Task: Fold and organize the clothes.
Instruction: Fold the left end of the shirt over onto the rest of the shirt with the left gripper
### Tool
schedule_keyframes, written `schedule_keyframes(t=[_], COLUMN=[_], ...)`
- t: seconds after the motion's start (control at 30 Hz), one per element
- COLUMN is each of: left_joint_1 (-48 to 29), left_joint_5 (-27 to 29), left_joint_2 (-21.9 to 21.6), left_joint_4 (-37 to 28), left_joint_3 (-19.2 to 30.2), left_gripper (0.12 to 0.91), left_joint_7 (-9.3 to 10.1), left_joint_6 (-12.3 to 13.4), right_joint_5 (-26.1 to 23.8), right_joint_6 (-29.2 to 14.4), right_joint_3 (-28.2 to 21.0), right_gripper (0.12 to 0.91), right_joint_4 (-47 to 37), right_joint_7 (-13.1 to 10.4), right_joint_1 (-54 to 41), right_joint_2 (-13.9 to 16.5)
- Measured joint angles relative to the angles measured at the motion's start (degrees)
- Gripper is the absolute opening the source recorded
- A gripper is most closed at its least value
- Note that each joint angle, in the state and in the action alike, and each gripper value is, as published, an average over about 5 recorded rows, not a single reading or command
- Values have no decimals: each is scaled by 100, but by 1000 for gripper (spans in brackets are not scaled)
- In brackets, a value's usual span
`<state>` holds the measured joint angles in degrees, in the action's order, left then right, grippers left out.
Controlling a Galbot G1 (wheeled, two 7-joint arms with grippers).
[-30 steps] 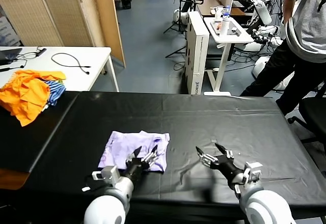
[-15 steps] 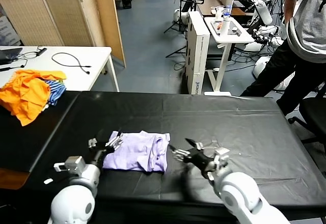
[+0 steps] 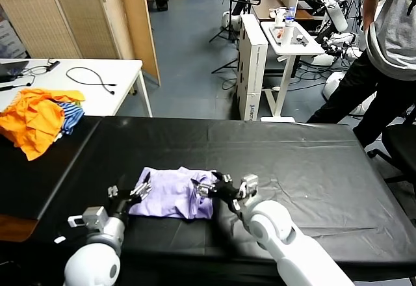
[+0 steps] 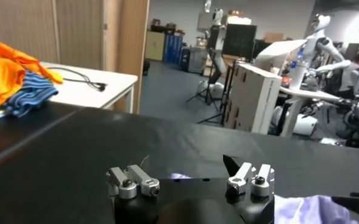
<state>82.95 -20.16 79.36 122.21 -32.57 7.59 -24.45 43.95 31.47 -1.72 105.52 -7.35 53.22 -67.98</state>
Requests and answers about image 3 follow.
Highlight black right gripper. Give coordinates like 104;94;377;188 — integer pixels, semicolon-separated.
190;171;244;209

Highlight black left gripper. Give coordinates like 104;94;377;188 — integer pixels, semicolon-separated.
107;172;153;219

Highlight lavender t-shirt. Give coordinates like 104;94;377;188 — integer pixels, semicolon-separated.
128;166;218;224

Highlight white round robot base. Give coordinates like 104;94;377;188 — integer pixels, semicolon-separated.
321;71;374;116

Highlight black table cover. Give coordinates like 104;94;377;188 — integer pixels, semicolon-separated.
32;116;416;267

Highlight blue striped garment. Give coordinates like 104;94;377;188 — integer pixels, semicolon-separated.
53;101;85;137

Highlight black side table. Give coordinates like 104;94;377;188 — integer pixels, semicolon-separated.
0;116;100;243

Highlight tall white cardboard box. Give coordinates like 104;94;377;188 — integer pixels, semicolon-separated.
236;14;268;122

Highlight orange garment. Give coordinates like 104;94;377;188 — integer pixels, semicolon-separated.
0;88;85;163

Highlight white table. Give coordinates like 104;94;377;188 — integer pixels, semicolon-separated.
0;58;153;118

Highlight small white standing desk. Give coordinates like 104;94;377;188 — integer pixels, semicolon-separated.
259;21;325;123

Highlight grey tray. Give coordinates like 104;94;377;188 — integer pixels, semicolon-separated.
267;25;315;47

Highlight black tripod stand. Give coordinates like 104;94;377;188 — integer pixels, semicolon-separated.
207;0;243;44

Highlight white tumbler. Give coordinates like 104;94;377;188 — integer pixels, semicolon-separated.
279;21;293;49

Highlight small white wheeled base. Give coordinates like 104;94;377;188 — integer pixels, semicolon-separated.
220;11;241;29

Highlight black laptop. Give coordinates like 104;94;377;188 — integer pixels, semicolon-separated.
0;60;29;84

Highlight wooden folding screen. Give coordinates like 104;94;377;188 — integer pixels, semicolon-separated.
0;0;161;88

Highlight brown desk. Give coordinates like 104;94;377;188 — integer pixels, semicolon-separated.
250;0;326;22

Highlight black office chair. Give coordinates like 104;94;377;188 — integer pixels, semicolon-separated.
366;103;416;183

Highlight white humanoid robot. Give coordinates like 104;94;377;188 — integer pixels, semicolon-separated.
311;0;368;68

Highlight person in grey shirt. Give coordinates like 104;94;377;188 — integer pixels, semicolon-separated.
307;0;416;149

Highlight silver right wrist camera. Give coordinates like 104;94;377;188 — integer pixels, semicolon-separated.
239;174;259;202

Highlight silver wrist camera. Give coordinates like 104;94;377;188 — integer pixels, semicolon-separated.
67;206;110;231
239;174;259;202

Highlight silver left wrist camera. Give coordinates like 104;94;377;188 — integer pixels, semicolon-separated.
67;206;110;231

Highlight black looped cable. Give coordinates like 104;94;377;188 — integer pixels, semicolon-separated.
64;67;117;96

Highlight black cable with adapter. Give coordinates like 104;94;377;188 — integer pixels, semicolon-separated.
19;58;60;88

